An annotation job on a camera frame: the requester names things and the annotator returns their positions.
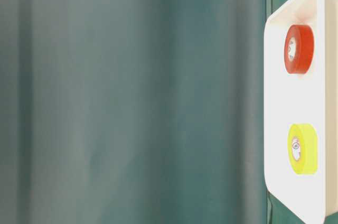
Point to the red tape roll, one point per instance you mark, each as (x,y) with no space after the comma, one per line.
(298,49)

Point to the white plastic tray case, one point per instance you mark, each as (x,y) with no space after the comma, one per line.
(309,98)

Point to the yellow tape roll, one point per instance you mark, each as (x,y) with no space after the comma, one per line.
(302,148)

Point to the green table cloth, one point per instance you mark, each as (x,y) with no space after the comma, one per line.
(134,111)

